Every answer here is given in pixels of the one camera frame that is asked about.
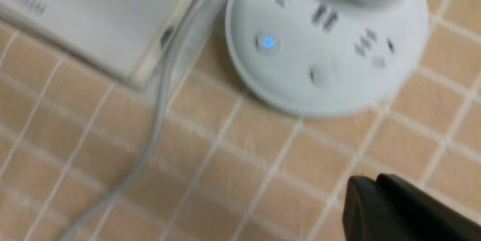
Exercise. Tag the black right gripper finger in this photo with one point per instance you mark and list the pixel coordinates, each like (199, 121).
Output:
(390, 208)

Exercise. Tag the white desk lamp with sockets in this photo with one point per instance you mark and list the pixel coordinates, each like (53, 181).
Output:
(325, 58)

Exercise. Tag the checkered orange tablecloth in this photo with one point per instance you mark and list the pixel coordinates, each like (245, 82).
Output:
(228, 168)

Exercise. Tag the top self-driving textbook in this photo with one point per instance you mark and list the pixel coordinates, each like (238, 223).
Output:
(124, 38)

